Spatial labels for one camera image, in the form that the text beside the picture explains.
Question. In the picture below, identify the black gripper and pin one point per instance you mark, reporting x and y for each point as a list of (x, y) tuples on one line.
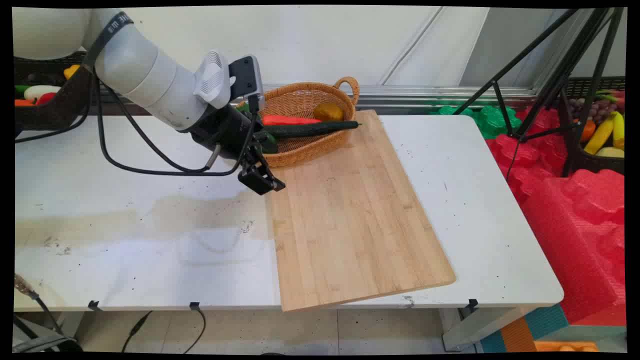
[(227, 132)]

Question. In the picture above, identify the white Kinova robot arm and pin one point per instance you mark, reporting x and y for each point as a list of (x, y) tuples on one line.
[(150, 75)]

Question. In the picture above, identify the orange toy carrot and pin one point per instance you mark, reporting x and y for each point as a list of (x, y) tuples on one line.
[(287, 120)]

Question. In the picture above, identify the dark green toy cucumber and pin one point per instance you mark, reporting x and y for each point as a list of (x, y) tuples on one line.
[(315, 128)]

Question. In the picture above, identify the woven wicker basket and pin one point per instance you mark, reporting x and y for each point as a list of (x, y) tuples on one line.
[(295, 100)]

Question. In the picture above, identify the brown toy potato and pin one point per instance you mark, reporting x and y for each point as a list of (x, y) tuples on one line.
[(328, 112)]

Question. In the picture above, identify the bamboo cutting board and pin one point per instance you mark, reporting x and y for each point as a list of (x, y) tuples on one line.
[(350, 215)]

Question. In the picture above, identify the yellow toy pepper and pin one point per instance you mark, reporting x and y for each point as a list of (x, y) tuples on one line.
[(71, 71)]

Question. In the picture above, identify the red toy vegetable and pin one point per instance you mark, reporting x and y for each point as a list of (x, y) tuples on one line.
[(46, 98)]

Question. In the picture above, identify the white toy radish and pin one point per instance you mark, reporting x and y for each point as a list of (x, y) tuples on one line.
[(42, 92)]

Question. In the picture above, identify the green foam sheet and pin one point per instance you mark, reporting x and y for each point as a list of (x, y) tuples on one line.
[(492, 120)]

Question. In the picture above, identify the black crate with vegetables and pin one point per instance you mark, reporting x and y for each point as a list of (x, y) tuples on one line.
[(45, 61)]

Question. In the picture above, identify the small red foam sheet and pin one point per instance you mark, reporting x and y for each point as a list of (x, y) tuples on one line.
[(525, 155)]

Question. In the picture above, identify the white table leg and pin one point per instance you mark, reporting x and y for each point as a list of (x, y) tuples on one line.
[(475, 330)]

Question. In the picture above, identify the teal and orange mat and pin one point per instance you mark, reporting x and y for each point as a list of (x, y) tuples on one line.
[(530, 330)]

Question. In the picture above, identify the black tripod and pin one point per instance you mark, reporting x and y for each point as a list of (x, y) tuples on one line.
[(560, 80)]

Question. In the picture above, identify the black crate with fruit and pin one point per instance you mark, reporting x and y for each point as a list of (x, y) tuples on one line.
[(575, 157)]

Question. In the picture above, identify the large red foam sheet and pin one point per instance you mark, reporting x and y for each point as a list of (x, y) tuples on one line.
[(575, 240)]

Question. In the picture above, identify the toy orange fruit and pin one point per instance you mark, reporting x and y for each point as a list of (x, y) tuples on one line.
[(588, 130)]

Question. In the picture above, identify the purple toy grapes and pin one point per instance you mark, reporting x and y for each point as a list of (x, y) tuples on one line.
[(595, 109)]

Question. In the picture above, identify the long yellow toy banana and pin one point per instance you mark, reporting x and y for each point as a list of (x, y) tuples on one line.
[(600, 135)]

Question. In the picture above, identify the pale yellow toy fruit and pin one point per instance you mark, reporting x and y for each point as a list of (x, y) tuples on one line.
[(611, 152)]

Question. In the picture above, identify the short yellow toy fruit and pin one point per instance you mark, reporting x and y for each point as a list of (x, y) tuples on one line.
[(619, 130)]

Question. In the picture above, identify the grey black wrist camera box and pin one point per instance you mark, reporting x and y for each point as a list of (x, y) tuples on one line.
[(246, 75)]

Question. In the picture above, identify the white ribbed camera mount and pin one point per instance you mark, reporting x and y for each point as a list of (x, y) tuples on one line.
[(214, 77)]

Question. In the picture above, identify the aluminium wall rail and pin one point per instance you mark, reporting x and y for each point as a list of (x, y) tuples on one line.
[(425, 94)]

